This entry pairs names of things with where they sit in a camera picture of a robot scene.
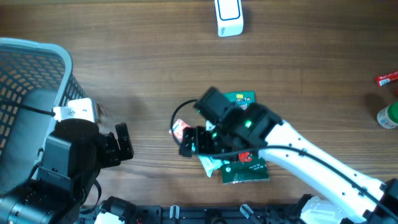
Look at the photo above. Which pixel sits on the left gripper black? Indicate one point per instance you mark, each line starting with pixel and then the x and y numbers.
pixel 114 156

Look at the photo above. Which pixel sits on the teal wet wipes pack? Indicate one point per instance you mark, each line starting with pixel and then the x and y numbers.
pixel 210 164

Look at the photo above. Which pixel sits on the red white small box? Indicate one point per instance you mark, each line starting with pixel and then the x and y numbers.
pixel 177 129

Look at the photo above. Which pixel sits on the green 3M gloves packet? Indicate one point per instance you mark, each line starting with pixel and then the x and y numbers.
pixel 248 168

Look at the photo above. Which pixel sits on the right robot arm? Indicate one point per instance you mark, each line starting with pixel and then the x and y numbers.
pixel 344 194

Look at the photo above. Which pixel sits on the grey plastic mesh basket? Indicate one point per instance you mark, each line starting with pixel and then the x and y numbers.
pixel 35 78

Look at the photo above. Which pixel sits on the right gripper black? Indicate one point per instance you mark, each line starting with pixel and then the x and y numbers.
pixel 198 134

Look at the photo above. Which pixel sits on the green lid small jar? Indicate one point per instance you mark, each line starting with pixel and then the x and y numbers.
pixel 387 117

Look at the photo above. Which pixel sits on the red tube with green cap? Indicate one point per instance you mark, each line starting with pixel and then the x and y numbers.
pixel 385 79

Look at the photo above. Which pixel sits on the white barcode scanner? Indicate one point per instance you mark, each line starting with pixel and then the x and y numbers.
pixel 229 17

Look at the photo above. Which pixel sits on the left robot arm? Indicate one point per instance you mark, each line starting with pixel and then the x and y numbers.
pixel 57 186

